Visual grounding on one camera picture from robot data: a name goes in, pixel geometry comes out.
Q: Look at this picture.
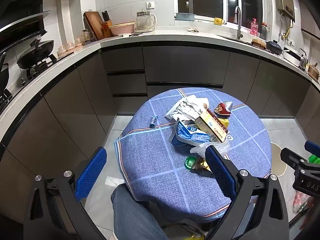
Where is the steel kettle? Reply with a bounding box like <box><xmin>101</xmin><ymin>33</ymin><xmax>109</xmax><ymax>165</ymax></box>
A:
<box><xmin>299</xmin><ymin>48</ymin><xmax>309</xmax><ymax>72</ymax></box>

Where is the wooden steamer pot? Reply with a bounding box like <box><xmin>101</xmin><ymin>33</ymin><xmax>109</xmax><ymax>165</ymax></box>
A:
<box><xmin>307</xmin><ymin>64</ymin><xmax>320</xmax><ymax>81</ymax></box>

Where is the gold foil wrapper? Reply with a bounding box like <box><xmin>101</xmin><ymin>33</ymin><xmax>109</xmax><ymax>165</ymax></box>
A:
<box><xmin>194</xmin><ymin>156</ymin><xmax>213</xmax><ymax>175</ymax></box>

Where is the yellow gas hose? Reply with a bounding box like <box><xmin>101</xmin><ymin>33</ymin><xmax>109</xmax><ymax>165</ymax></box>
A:
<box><xmin>281</xmin><ymin>19</ymin><xmax>293</xmax><ymax>41</ymax></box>

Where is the bamboo steamer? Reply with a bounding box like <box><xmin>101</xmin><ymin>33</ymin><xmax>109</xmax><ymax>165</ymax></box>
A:
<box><xmin>251</xmin><ymin>38</ymin><xmax>266</xmax><ymax>49</ymax></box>

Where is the wooden knife block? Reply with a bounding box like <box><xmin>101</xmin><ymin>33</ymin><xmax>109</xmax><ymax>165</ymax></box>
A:
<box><xmin>101</xmin><ymin>10</ymin><xmax>113</xmax><ymax>38</ymax></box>

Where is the yellow cardboard box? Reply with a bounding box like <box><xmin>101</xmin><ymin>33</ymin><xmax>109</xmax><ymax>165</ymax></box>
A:
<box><xmin>194</xmin><ymin>109</ymin><xmax>228</xmax><ymax>143</ymax></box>

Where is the gas stove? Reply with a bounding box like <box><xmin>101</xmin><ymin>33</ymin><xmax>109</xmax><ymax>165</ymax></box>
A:
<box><xmin>0</xmin><ymin>54</ymin><xmax>58</xmax><ymax>110</ymax></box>

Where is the glass electric kettle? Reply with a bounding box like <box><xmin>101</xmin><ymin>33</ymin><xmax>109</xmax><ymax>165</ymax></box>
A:
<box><xmin>135</xmin><ymin>9</ymin><xmax>157</xmax><ymax>33</ymax></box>

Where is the green bottle cap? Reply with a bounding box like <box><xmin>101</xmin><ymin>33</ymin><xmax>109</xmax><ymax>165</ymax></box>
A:
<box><xmin>185</xmin><ymin>156</ymin><xmax>198</xmax><ymax>170</ymax></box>

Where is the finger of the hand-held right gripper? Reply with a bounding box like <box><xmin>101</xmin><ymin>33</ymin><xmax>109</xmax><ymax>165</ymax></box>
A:
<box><xmin>280</xmin><ymin>147</ymin><xmax>308</xmax><ymax>170</ymax></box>
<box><xmin>304</xmin><ymin>140</ymin><xmax>320</xmax><ymax>156</ymax></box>

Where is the black range hood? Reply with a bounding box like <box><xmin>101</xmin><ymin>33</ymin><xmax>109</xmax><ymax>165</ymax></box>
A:
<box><xmin>0</xmin><ymin>0</ymin><xmax>52</xmax><ymax>53</ymax></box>

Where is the wall water heater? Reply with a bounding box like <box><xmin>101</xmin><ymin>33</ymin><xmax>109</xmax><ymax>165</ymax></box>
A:
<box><xmin>273</xmin><ymin>0</ymin><xmax>296</xmax><ymax>23</ymax></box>

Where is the white paper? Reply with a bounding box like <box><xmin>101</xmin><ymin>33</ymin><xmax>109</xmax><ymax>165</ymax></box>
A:
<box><xmin>164</xmin><ymin>95</ymin><xmax>210</xmax><ymax>123</ymax></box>

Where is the black wok with lid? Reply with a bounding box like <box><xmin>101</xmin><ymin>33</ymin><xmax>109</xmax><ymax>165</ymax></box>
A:
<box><xmin>16</xmin><ymin>36</ymin><xmax>55</xmax><ymax>70</ymax></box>

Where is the glass jar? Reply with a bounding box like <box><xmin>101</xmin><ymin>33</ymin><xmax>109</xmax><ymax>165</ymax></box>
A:
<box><xmin>81</xmin><ymin>29</ymin><xmax>95</xmax><ymax>44</ymax></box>

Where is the pink bottle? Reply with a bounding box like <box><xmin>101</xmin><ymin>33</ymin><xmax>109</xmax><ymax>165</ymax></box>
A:
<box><xmin>250</xmin><ymin>18</ymin><xmax>259</xmax><ymax>36</ymax></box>

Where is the grey kitchen cabinet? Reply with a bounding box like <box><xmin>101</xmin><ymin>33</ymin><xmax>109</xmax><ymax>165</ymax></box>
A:
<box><xmin>0</xmin><ymin>29</ymin><xmax>320</xmax><ymax>205</ymax></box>

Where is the blue and white packet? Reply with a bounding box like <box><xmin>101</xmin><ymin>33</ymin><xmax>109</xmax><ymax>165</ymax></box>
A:
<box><xmin>170</xmin><ymin>119</ymin><xmax>212</xmax><ymax>147</ymax></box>

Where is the red snack wrapper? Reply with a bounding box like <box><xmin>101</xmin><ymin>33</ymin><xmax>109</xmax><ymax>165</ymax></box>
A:
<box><xmin>214</xmin><ymin>101</ymin><xmax>234</xmax><ymax>117</ymax></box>

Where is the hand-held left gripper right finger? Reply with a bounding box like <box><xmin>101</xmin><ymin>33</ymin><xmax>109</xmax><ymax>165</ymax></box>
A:
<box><xmin>204</xmin><ymin>145</ymin><xmax>291</xmax><ymax>240</ymax></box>

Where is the dark jar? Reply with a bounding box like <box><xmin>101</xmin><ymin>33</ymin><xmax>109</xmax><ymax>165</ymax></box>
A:
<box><xmin>260</xmin><ymin>22</ymin><xmax>269</xmax><ymax>40</ymax></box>

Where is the white trash bin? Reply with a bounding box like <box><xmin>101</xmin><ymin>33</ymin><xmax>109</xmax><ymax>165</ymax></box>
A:
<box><xmin>271</xmin><ymin>142</ymin><xmax>288</xmax><ymax>180</ymax></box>

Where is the clear plastic bag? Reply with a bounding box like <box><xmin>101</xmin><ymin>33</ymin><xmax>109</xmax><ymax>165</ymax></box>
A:
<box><xmin>190</xmin><ymin>140</ymin><xmax>231</xmax><ymax>159</ymax></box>

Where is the blue checked tablecloth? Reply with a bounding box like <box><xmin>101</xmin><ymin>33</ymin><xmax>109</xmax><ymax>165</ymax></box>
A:
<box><xmin>114</xmin><ymin>87</ymin><xmax>272</xmax><ymax>224</ymax></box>

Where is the person's leg in jeans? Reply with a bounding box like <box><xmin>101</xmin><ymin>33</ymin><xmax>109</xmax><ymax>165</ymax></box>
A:
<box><xmin>111</xmin><ymin>184</ymin><xmax>170</xmax><ymax>240</ymax></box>

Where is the dark pot with lid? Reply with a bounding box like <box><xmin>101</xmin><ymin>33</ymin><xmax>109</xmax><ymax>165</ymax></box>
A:
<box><xmin>265</xmin><ymin>40</ymin><xmax>284</xmax><ymax>55</ymax></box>

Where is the plastic bag with red print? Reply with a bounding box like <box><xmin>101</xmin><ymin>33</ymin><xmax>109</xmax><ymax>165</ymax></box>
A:
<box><xmin>293</xmin><ymin>190</ymin><xmax>314</xmax><ymax>214</ymax></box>

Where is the pink plastic basket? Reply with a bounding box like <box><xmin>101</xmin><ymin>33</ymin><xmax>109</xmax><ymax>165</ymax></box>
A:
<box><xmin>109</xmin><ymin>22</ymin><xmax>137</xmax><ymax>36</ymax></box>

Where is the black cooking pot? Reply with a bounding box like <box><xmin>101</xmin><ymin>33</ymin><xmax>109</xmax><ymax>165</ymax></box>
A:
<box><xmin>0</xmin><ymin>52</ymin><xmax>10</xmax><ymax>90</ymax></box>

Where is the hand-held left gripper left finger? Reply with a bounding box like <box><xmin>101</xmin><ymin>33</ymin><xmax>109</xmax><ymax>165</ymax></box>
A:
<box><xmin>23</xmin><ymin>146</ymin><xmax>113</xmax><ymax>240</ymax></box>

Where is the wooden cutting board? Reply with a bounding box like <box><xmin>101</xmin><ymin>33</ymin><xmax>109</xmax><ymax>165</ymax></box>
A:
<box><xmin>83</xmin><ymin>10</ymin><xmax>105</xmax><ymax>40</ymax></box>

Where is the steel faucet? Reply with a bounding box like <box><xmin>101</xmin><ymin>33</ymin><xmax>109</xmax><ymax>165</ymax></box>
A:
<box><xmin>234</xmin><ymin>6</ymin><xmax>244</xmax><ymax>40</ymax></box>

